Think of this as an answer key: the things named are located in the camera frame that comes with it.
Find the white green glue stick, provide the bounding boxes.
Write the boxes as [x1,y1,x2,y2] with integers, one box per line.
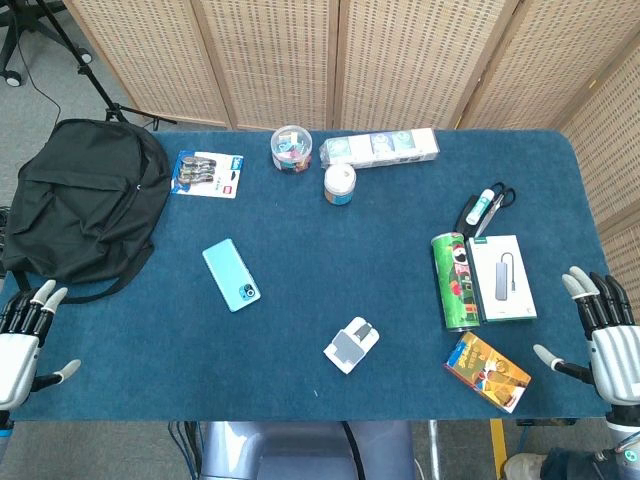
[464,188,497,226]

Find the green Pringles can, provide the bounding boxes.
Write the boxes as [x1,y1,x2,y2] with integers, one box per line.
[430,231,482,333]

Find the yellow orange card box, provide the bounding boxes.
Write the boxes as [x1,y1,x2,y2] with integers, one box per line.
[443,331,532,415]

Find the black office chair base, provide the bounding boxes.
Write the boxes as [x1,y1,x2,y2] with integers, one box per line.
[0,0,94,86]

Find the metal table leg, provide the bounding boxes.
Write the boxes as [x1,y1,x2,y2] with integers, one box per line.
[428,419,441,480]

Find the white USB hub box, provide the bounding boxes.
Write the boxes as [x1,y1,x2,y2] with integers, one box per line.
[466,234,539,324]

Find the grey sneaker shoe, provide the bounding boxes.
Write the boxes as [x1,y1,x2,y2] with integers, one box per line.
[503,452,551,480]

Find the bundle of cables under table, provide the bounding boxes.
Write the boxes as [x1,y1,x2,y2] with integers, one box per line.
[167,420,202,480]

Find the white power adapter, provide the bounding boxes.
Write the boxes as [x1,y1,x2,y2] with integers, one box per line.
[322,315,380,375]

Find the blue jeans leg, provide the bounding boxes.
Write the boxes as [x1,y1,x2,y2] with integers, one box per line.
[542,446,609,480]

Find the long clear-wrapped box pack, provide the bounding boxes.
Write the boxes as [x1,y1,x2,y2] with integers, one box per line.
[319,127,442,170]

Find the black backpack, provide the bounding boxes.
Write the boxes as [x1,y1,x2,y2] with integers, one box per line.
[1,118,173,305]

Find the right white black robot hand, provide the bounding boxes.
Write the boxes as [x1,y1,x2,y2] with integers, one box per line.
[532,266,640,406]

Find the silver blue robot torso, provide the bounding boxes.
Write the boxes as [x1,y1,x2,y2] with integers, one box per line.
[199,420,416,480]

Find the wooden rattan folding screen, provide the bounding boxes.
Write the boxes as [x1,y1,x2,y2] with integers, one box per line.
[62,0,640,306]

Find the teal smartphone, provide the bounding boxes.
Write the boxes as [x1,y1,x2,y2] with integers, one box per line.
[201,238,262,314]

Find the clear jar of colourful clips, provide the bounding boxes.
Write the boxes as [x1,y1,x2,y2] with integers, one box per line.
[270,125,314,176]

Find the black handled scissors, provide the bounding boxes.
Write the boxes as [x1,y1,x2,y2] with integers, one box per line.
[453,181,518,239]

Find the small white lidded jar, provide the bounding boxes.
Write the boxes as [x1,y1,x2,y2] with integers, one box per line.
[323,163,357,207]

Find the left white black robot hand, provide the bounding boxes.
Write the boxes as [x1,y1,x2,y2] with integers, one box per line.
[0,278,82,411]

